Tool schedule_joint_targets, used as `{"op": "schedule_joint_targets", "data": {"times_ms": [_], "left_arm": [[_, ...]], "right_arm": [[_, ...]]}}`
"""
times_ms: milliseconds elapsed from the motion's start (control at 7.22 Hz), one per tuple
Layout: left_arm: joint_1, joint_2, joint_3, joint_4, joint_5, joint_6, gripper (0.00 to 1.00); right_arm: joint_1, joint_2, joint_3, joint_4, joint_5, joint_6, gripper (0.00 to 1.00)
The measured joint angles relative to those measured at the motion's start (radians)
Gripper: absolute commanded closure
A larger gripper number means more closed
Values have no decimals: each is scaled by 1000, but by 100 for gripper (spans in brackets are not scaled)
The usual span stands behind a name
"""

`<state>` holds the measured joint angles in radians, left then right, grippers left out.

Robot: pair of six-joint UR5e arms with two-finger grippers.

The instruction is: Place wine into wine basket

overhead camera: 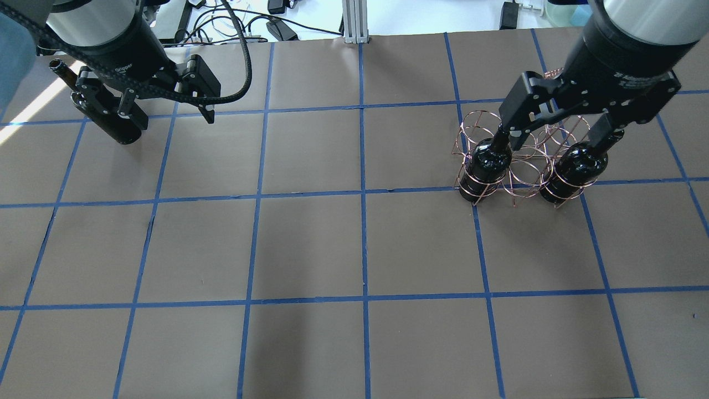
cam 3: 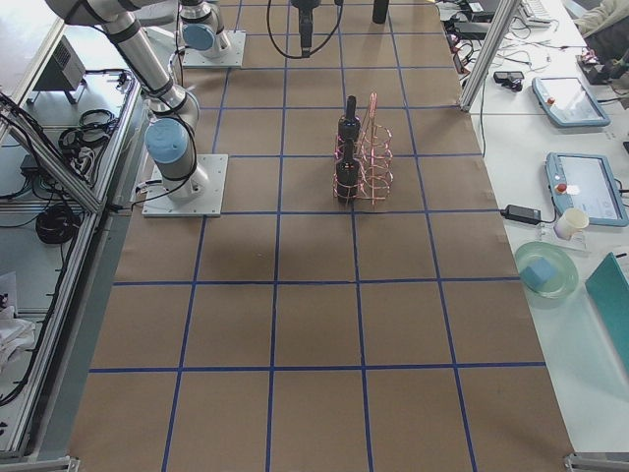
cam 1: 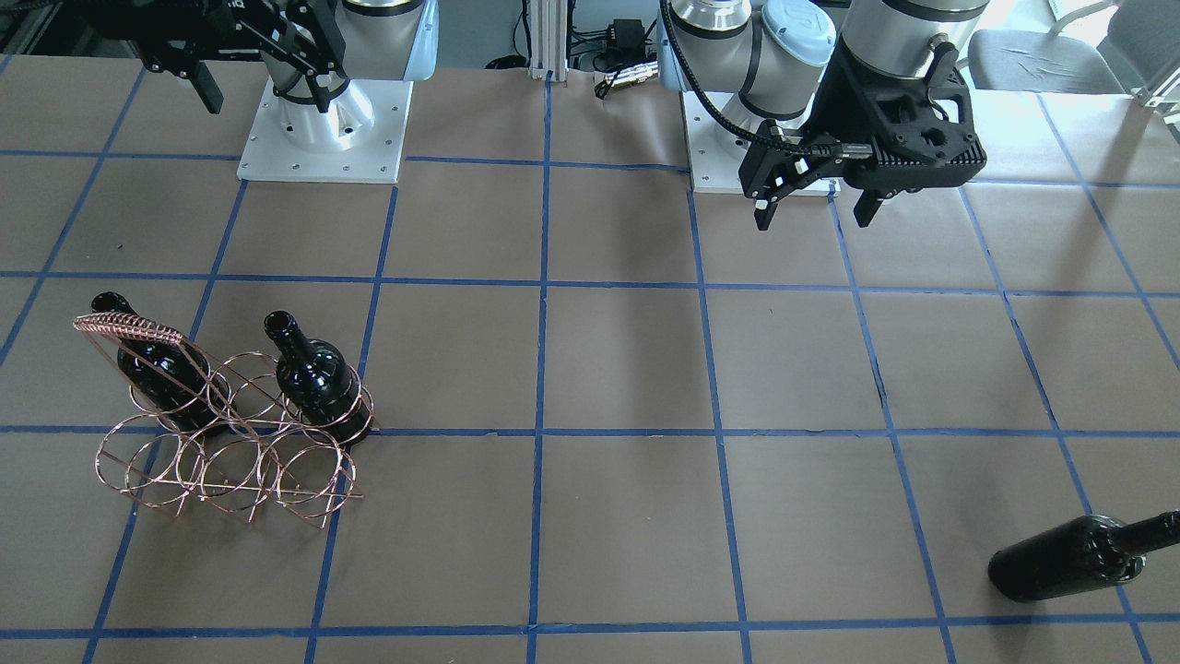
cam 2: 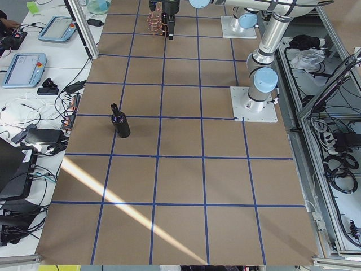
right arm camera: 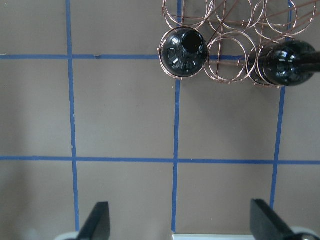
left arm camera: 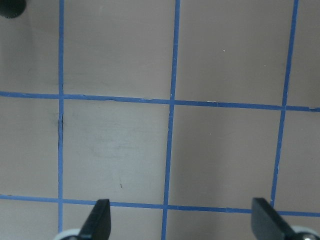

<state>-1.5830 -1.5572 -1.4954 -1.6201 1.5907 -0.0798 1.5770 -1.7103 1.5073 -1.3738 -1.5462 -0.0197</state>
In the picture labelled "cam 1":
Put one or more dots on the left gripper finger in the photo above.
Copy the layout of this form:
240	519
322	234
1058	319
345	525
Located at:
867	206
765	206

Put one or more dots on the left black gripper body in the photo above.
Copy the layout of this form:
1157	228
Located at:
827	109

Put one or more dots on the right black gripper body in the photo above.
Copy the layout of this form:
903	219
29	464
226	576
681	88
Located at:
247	20

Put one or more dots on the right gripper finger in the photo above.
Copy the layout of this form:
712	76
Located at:
206	87

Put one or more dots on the dark green wine bottle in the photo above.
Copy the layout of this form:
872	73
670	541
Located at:
1086	554

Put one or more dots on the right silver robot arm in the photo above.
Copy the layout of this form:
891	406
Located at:
385	41

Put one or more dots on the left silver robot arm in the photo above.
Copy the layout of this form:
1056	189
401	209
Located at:
755	69

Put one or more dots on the dark bottle in basket corner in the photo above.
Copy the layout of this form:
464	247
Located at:
157	364

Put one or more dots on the dark bottle in basket end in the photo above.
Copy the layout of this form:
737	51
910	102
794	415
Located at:
318	382

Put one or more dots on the black power adapter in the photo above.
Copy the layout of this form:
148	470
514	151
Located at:
627	37

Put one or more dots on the grey office chair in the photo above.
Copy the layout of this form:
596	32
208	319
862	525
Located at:
1137	56

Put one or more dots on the aluminium frame post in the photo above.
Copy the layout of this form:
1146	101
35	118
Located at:
547	31

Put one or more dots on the copper wire wine basket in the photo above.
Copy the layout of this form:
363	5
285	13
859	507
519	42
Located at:
236	442

